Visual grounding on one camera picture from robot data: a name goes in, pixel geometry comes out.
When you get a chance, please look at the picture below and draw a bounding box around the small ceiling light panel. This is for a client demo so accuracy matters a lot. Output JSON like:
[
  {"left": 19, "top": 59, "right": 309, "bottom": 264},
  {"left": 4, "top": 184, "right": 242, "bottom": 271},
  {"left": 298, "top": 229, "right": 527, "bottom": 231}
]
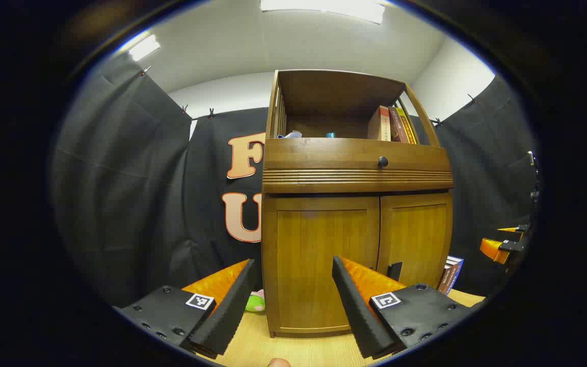
[{"left": 128, "top": 34, "right": 162, "bottom": 62}]

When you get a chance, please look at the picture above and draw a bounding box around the green and pink toy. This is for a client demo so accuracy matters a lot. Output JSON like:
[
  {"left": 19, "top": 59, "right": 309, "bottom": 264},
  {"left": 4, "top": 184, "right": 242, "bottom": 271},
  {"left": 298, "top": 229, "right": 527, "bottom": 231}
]
[{"left": 245, "top": 289, "right": 266, "bottom": 312}]

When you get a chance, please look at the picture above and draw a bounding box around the blue book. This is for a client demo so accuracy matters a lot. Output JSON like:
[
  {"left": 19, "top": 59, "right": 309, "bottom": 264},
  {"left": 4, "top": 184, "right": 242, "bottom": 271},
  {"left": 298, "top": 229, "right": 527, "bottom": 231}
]
[{"left": 445, "top": 255, "right": 465, "bottom": 286}]

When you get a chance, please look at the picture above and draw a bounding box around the wooden cabinet door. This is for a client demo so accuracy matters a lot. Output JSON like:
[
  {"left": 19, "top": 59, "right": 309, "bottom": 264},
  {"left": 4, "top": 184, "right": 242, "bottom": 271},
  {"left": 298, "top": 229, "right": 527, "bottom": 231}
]
[
  {"left": 378, "top": 193, "right": 453, "bottom": 289},
  {"left": 263, "top": 196, "right": 381, "bottom": 331}
]

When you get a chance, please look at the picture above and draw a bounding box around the red-brown book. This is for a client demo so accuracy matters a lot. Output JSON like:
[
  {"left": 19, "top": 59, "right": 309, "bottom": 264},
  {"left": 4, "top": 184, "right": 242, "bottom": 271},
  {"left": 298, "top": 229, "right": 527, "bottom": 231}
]
[{"left": 436, "top": 264, "right": 458, "bottom": 296}]

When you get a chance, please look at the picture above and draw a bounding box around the dark red book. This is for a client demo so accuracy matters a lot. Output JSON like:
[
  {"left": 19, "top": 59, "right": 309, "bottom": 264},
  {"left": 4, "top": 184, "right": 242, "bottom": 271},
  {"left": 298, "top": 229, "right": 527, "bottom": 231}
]
[{"left": 388, "top": 106, "right": 409, "bottom": 144}]

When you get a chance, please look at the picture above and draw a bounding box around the wooden cabinet drawer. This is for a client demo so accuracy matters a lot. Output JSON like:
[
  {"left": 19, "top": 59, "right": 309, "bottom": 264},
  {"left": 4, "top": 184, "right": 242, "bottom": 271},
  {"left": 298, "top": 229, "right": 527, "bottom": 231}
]
[{"left": 262, "top": 138, "right": 455, "bottom": 195}]

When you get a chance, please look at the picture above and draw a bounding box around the large ceiling light panel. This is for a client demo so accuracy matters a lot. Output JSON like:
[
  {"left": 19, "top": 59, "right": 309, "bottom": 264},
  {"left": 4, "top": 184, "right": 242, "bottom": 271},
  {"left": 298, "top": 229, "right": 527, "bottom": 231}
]
[{"left": 260, "top": 0, "right": 386, "bottom": 24}]

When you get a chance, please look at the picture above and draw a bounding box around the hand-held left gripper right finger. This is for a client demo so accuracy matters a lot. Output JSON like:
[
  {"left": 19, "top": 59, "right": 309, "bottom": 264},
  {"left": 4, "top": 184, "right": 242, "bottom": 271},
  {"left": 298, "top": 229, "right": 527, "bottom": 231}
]
[{"left": 331, "top": 256, "right": 485, "bottom": 360}]

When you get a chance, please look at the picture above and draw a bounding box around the yellow book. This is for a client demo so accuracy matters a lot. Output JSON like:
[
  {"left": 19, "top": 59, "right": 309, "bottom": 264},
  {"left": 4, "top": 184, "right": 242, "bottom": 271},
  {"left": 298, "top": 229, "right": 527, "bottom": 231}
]
[{"left": 395, "top": 107, "right": 418, "bottom": 145}]

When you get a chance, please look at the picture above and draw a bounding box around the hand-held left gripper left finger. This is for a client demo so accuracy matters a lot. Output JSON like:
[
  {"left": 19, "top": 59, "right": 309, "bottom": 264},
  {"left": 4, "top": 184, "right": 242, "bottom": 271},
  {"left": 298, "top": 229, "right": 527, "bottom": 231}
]
[{"left": 113, "top": 258, "right": 257, "bottom": 360}]

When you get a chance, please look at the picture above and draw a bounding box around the black backdrop cloth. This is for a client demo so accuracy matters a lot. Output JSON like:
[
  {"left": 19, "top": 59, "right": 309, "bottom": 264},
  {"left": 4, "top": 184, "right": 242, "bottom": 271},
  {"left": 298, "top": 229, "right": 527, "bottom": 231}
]
[{"left": 51, "top": 51, "right": 541, "bottom": 306}]

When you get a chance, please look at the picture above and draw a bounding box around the wooden double-door shoe cabinet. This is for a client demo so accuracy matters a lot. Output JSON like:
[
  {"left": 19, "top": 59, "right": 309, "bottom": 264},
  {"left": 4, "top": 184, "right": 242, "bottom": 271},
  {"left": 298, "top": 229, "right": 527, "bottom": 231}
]
[{"left": 260, "top": 69, "right": 455, "bottom": 338}]

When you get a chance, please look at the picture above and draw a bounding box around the light brown book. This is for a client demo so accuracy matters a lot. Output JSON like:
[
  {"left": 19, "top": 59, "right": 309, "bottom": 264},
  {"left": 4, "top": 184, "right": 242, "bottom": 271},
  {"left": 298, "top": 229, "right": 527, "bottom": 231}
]
[{"left": 367, "top": 106, "right": 392, "bottom": 142}]

